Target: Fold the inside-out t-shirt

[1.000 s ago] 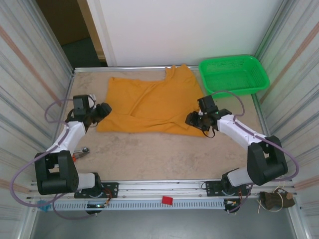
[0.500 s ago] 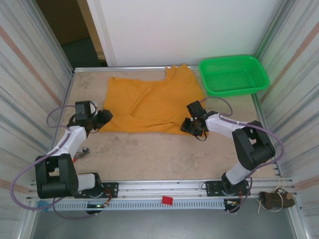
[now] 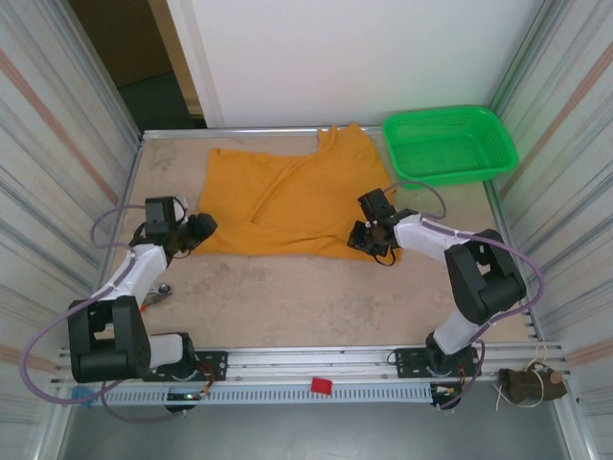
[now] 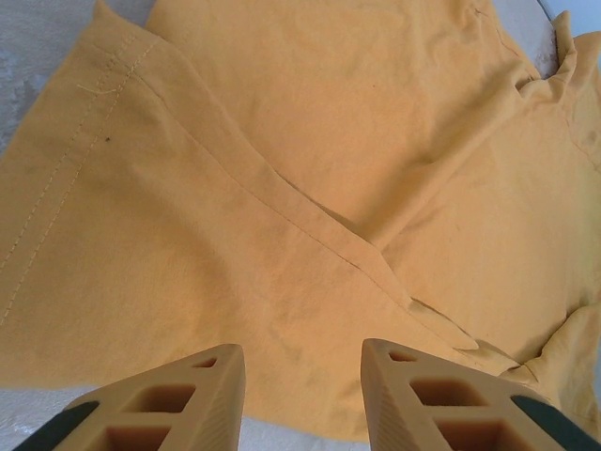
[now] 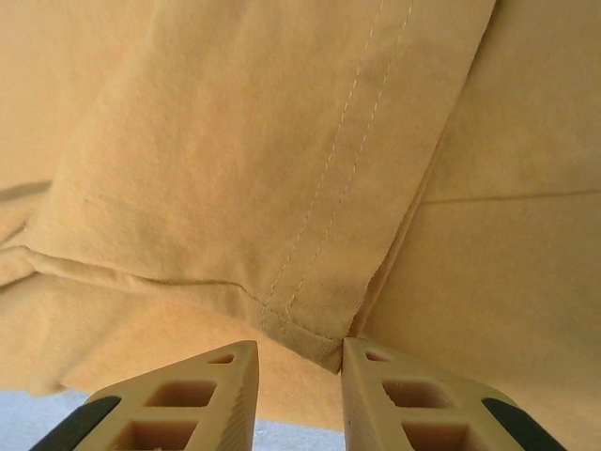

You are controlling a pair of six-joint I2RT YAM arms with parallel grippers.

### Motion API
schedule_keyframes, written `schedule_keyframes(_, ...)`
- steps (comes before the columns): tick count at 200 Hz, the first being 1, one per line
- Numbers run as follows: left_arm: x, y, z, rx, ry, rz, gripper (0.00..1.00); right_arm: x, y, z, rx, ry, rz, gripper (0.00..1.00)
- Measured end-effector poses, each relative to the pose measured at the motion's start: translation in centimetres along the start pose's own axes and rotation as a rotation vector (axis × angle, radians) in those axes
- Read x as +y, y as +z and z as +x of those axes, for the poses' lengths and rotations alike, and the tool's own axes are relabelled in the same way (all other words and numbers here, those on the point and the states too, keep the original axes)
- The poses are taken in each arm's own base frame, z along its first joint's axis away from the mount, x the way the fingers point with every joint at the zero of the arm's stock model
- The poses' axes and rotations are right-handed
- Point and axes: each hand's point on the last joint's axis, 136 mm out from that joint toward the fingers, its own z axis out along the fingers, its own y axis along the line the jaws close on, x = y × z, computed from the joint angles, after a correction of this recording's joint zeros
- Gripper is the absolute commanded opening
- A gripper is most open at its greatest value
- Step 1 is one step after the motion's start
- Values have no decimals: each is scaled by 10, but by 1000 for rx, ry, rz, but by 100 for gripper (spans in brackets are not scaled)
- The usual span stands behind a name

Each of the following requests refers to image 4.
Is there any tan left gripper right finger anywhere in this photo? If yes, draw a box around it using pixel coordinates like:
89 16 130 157
361 340 597 451

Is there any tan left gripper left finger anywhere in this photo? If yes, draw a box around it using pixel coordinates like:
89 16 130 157
11 344 246 451

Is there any orange t-shirt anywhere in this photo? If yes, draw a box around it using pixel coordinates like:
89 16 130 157
0 0 601 445

